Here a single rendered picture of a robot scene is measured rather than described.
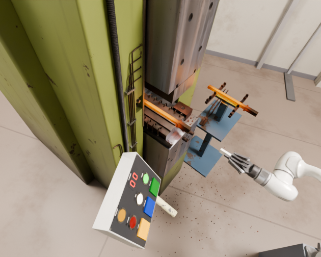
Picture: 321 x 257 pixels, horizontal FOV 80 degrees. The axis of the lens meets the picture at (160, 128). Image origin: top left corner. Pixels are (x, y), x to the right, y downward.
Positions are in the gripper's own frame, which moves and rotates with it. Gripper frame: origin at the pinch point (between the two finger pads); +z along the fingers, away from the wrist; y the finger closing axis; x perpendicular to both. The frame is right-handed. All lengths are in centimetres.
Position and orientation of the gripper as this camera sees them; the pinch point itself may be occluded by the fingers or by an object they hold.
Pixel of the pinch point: (224, 153)
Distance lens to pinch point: 123.9
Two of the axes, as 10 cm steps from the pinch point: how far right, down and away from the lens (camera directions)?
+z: -7.8, -5.3, 3.3
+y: 6.2, -5.9, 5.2
